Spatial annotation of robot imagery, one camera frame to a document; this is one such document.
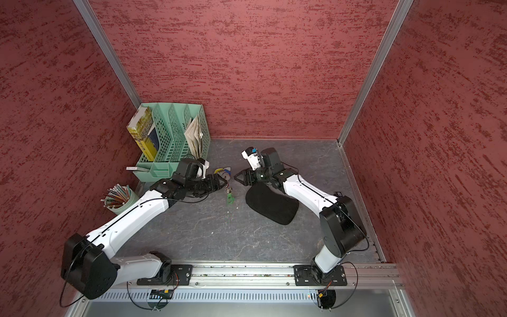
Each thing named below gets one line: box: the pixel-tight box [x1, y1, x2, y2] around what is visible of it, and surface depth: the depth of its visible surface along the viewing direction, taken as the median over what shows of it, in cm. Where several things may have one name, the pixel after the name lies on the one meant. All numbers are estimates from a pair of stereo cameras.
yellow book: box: [126, 106, 158, 162], surface depth 99 cm
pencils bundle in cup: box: [100, 183, 131, 209], surface depth 82 cm
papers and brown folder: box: [184, 114, 204, 160], surface depth 97 cm
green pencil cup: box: [104, 188, 140, 216], surface depth 79 cm
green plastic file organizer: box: [132, 103, 211, 183], surface depth 105 cm
